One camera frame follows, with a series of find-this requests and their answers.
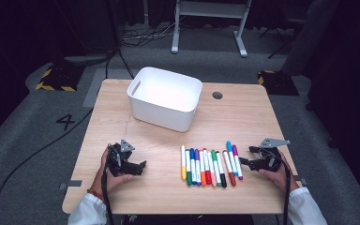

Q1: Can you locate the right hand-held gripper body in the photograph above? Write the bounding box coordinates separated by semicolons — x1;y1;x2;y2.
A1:
254;138;292;173

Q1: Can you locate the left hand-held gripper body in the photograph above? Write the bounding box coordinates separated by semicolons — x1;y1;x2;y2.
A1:
106;139;137;178

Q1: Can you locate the brown marker pen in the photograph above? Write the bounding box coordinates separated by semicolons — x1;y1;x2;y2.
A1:
222;150;237;188

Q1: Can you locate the light blue marker pen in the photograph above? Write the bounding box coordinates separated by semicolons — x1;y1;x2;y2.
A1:
226;141;239;177

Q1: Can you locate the black marker pen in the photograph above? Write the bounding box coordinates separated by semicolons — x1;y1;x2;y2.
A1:
216;151;228;188

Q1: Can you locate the pink marker pen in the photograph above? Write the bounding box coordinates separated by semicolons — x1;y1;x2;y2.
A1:
207;152;218;188

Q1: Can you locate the yellow marker pen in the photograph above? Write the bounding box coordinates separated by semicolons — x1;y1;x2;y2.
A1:
180;144;188;181

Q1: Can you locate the orange marker pen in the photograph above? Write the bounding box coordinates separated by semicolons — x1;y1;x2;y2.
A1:
199;150;207;188

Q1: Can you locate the dark green marker pen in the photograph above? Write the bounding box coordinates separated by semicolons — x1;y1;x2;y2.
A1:
185;148;193;187

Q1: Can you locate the purple marker pen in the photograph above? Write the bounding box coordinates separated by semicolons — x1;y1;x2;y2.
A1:
194;148;203;187

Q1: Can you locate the white plastic storage bin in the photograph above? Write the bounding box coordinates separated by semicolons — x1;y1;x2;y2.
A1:
126;66;203;133

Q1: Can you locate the person's right hand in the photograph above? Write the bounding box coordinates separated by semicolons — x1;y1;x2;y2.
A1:
257;149;300;195

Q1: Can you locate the person's left hand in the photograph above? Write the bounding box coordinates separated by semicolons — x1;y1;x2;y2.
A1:
90;147;134;197

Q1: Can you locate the grey tape strip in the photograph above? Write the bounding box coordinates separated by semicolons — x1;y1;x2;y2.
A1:
58;179;83;191
293;175;308;186

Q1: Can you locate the black tripod stand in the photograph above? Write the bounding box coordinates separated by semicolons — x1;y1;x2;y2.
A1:
258;17;304;60

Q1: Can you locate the grey stand base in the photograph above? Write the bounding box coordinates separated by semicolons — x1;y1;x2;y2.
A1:
64;51;117;68

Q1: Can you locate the grey curtain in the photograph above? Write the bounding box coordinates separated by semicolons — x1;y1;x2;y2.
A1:
280;0;341;77

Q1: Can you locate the right hand-held gripper black cable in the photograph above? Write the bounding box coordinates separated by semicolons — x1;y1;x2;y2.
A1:
279;154;293;225

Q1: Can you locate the hand-held gripper black cable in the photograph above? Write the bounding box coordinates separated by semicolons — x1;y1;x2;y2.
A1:
279;154;293;225
101;149;115;225

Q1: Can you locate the left hand-held gripper black cable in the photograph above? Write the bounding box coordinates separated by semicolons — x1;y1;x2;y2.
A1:
101;149;115;225

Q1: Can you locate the orange bracelet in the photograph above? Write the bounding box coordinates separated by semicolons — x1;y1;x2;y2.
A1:
86;187;106;202

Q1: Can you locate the black yellow striped base plate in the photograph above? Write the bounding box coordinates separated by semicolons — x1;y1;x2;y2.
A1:
35;61;86;93
257;69;300;97

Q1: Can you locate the long black floor cable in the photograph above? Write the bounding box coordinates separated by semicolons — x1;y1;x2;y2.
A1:
0;107;95;225

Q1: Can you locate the thin black cable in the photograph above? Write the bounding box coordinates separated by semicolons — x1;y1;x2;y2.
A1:
104;46;136;81

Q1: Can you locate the bundle of floor cables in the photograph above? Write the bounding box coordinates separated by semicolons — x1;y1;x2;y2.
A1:
121;18;182;49

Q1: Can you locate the white desk frame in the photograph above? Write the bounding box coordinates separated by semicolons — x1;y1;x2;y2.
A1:
171;0;253;58

